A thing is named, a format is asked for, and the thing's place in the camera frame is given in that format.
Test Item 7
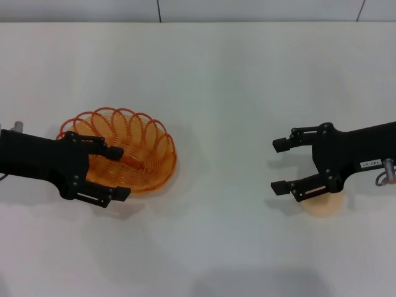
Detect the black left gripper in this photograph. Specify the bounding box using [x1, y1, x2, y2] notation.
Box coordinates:
[0, 129, 132, 209]

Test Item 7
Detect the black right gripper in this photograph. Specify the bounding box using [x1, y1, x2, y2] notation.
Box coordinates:
[270, 121, 396, 204]

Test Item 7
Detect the orange woven plastic basket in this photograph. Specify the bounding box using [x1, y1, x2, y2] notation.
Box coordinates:
[56, 106, 178, 197]

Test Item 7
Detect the round cream bread bun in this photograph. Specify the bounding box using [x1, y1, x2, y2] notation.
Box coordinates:
[301, 190, 345, 218]

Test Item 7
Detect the silver right cable plug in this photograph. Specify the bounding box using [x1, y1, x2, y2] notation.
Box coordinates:
[382, 158, 396, 183]

